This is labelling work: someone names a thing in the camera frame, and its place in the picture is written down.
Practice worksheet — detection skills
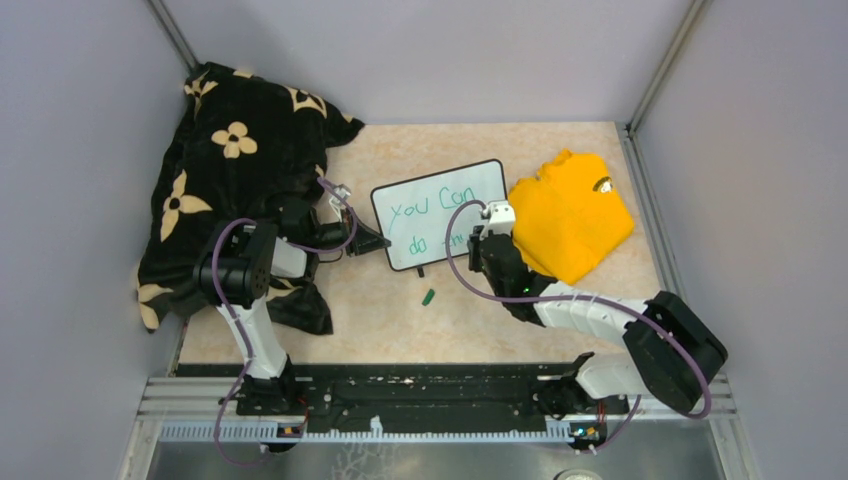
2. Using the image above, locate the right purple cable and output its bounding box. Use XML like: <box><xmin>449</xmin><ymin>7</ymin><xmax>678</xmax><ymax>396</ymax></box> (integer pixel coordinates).
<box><xmin>444</xmin><ymin>200</ymin><xmax>713</xmax><ymax>457</ymax></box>

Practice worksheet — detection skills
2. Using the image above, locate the black floral plush blanket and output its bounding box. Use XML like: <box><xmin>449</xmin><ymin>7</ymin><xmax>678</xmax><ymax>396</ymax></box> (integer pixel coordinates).
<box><xmin>136</xmin><ymin>62</ymin><xmax>363</xmax><ymax>331</ymax></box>

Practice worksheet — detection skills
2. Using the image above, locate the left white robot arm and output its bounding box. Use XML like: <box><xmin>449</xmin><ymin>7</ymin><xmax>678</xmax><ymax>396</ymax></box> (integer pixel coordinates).
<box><xmin>192</xmin><ymin>197</ymin><xmax>391</xmax><ymax>415</ymax></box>

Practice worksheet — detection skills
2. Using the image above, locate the aluminium frame post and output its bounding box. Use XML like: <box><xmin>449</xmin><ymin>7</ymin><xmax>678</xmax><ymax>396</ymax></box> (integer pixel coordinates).
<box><xmin>626</xmin><ymin>0</ymin><xmax>712</xmax><ymax>138</ymax></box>
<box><xmin>144</xmin><ymin>0</ymin><xmax>199</xmax><ymax>72</ymax></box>

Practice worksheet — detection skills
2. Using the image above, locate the purple cable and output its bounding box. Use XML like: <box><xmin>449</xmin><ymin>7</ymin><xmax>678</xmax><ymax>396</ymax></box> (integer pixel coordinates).
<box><xmin>210</xmin><ymin>177</ymin><xmax>359</xmax><ymax>468</ymax></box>
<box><xmin>444</xmin><ymin>200</ymin><xmax>713</xmax><ymax>457</ymax></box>

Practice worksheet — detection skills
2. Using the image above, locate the yellow folded sweatshirt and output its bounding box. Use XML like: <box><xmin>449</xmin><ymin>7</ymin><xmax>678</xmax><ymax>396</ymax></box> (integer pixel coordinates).
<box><xmin>507</xmin><ymin>149</ymin><xmax>635</xmax><ymax>285</ymax></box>

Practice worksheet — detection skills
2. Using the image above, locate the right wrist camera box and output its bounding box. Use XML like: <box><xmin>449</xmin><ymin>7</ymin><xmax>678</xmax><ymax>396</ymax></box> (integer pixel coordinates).
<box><xmin>480</xmin><ymin>200</ymin><xmax>516</xmax><ymax>239</ymax></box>

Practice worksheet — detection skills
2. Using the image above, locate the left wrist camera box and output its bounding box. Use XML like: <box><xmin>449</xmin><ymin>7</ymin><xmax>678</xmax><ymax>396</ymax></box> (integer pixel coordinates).
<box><xmin>328</xmin><ymin>184</ymin><xmax>351</xmax><ymax>218</ymax></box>

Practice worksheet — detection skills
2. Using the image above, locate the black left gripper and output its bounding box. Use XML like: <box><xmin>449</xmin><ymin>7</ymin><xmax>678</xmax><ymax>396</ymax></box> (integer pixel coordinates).
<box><xmin>308</xmin><ymin>207</ymin><xmax>392</xmax><ymax>257</ymax></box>

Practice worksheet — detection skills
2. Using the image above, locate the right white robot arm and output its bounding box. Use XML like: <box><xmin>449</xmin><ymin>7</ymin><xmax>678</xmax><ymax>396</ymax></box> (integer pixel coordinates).
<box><xmin>468</xmin><ymin>226</ymin><xmax>728</xmax><ymax>418</ymax></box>

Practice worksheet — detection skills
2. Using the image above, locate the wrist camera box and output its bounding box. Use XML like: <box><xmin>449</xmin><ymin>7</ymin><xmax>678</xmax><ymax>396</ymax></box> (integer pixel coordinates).
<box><xmin>480</xmin><ymin>200</ymin><xmax>516</xmax><ymax>239</ymax></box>
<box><xmin>328</xmin><ymin>184</ymin><xmax>351</xmax><ymax>218</ymax></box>

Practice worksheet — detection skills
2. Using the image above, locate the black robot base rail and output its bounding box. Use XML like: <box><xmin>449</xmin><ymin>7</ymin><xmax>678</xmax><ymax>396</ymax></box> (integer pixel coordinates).
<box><xmin>139</xmin><ymin>363</ymin><xmax>629</xmax><ymax>444</ymax></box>

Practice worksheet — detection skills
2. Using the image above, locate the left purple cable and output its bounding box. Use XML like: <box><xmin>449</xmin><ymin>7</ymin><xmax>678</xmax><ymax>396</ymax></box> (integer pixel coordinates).
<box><xmin>210</xmin><ymin>177</ymin><xmax>359</xmax><ymax>468</ymax></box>

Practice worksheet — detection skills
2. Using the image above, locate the black framed whiteboard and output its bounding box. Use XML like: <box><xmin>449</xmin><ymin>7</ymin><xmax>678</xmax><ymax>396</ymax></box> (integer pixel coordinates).
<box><xmin>370</xmin><ymin>159</ymin><xmax>506</xmax><ymax>272</ymax></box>

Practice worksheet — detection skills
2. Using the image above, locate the green marker cap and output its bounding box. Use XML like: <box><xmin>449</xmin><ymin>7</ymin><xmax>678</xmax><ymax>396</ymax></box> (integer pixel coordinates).
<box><xmin>422</xmin><ymin>289</ymin><xmax>435</xmax><ymax>306</ymax></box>

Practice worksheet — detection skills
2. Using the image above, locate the aluminium frame post left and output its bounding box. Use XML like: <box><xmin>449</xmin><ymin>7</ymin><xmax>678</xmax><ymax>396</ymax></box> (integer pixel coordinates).
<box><xmin>144</xmin><ymin>0</ymin><xmax>199</xmax><ymax>72</ymax></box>

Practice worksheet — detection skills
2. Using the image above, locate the aluminium frame post right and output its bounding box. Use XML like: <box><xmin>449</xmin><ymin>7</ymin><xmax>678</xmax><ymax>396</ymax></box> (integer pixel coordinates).
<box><xmin>626</xmin><ymin>0</ymin><xmax>712</xmax><ymax>138</ymax></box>

